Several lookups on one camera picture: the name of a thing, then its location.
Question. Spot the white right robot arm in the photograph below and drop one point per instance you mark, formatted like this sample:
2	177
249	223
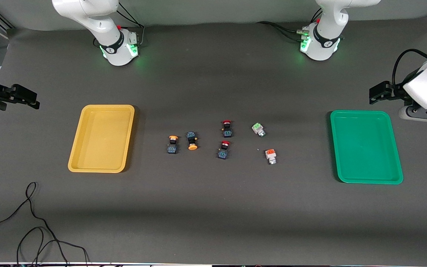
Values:
87	15

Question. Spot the aluminium frame strut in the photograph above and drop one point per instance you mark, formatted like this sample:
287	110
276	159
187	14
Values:
2	32

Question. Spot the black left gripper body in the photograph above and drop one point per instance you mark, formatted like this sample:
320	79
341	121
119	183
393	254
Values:
397	92

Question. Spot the yellow plastic tray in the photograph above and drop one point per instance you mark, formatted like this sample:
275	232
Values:
102	148

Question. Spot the red mushroom push button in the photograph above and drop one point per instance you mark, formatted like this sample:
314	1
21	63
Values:
227	132
223	153

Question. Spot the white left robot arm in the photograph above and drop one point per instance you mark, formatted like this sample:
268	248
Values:
326	22

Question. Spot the orange square push button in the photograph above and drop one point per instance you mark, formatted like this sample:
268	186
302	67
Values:
270	154

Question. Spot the dark grey table mat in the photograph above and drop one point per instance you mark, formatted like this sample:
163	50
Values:
213	222

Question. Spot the green square push button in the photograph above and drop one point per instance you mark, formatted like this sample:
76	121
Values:
258	128

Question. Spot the green plastic tray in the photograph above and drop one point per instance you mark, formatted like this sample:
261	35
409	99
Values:
365	148

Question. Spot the yellow mushroom push button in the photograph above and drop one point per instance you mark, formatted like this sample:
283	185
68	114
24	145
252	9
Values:
172	149
191	137

